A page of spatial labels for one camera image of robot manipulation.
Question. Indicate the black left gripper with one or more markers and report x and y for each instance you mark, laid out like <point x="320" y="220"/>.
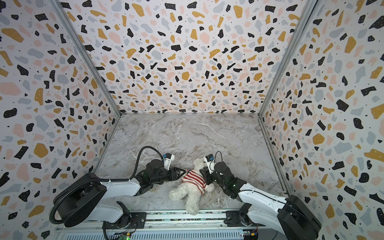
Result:
<point x="176" y="176"/>

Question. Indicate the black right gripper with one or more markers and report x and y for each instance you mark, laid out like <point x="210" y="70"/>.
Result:
<point x="208" y="175"/>

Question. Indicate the red white striped knit sweater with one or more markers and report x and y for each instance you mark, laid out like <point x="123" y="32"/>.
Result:
<point x="194" y="178"/>

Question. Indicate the white plush teddy bear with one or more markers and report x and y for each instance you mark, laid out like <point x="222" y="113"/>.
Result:
<point x="190" y="191"/>

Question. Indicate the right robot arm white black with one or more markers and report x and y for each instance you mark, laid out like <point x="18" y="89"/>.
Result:
<point x="289" y="216"/>

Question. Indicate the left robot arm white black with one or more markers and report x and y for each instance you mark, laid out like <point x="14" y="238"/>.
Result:
<point x="82" y="200"/>

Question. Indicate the white ribbed vent strip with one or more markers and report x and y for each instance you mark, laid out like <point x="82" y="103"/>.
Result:
<point x="171" y="235"/>

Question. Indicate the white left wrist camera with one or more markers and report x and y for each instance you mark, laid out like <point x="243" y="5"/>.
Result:
<point x="168" y="158"/>

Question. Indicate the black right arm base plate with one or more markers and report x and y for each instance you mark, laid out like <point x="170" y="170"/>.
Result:
<point x="238" y="219"/>

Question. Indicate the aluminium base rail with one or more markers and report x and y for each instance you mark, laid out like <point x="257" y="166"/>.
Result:
<point x="158" y="220"/>

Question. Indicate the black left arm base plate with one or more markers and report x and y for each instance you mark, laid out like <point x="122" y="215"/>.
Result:
<point x="133" y="221"/>

